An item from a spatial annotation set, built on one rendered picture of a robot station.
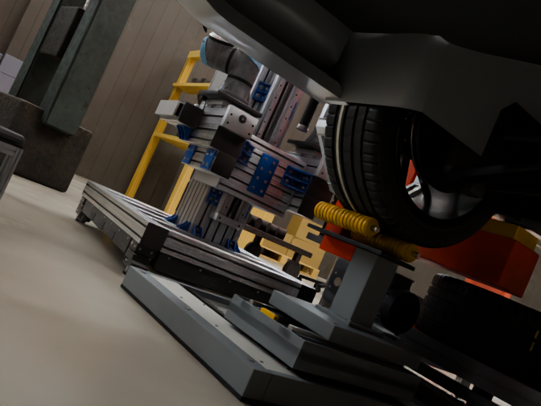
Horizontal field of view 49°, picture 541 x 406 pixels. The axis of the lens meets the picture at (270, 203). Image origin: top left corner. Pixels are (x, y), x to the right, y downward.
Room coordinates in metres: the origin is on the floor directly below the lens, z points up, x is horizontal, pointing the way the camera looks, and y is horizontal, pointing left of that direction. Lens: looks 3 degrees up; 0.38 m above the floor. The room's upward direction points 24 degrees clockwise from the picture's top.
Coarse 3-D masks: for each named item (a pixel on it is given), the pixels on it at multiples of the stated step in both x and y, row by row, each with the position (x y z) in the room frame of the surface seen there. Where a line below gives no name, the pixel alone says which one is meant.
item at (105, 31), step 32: (64, 0) 4.81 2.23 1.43; (96, 0) 4.32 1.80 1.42; (128, 0) 4.41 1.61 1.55; (64, 32) 4.48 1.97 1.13; (96, 32) 4.32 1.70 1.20; (32, 64) 4.80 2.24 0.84; (64, 64) 4.33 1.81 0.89; (96, 64) 4.39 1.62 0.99; (0, 96) 4.52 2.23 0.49; (32, 96) 4.86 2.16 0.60; (64, 96) 4.30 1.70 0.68; (32, 128) 4.31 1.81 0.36; (64, 128) 4.37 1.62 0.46; (0, 160) 4.23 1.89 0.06; (32, 160) 4.37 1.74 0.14; (64, 160) 4.53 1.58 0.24; (64, 192) 4.63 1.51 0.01
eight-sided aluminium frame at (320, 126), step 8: (328, 104) 1.80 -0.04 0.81; (320, 120) 1.80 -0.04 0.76; (320, 128) 1.79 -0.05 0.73; (320, 136) 1.81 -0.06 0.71; (320, 144) 1.83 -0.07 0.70; (416, 176) 2.10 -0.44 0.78; (328, 184) 1.89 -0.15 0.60; (416, 184) 2.07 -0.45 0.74; (408, 192) 2.03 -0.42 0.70; (416, 192) 2.03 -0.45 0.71
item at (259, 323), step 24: (240, 312) 1.72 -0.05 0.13; (264, 312) 1.64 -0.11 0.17; (264, 336) 1.60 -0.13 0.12; (288, 336) 1.53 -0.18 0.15; (312, 336) 1.59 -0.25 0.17; (288, 360) 1.50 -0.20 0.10; (312, 360) 1.51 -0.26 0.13; (336, 360) 1.55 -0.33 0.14; (360, 360) 1.60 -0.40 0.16; (384, 360) 1.76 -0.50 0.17; (360, 384) 1.63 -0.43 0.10; (384, 384) 1.68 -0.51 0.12; (408, 384) 1.74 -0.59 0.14
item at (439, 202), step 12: (408, 120) 1.80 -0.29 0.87; (408, 132) 1.81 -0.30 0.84; (396, 144) 1.58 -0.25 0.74; (408, 144) 1.83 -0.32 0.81; (396, 156) 1.59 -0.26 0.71; (408, 156) 1.84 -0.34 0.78; (396, 168) 1.60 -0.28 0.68; (420, 180) 1.95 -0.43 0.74; (432, 192) 1.98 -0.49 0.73; (408, 204) 1.66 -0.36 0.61; (420, 204) 1.93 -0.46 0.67; (432, 204) 1.92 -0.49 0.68; (444, 204) 1.89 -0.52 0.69; (456, 204) 1.87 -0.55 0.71; (468, 204) 1.85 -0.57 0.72; (480, 204) 1.83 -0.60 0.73; (420, 216) 1.70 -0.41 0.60; (432, 216) 1.79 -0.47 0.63; (444, 216) 1.80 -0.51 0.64; (456, 216) 1.79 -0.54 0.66; (468, 216) 1.81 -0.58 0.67
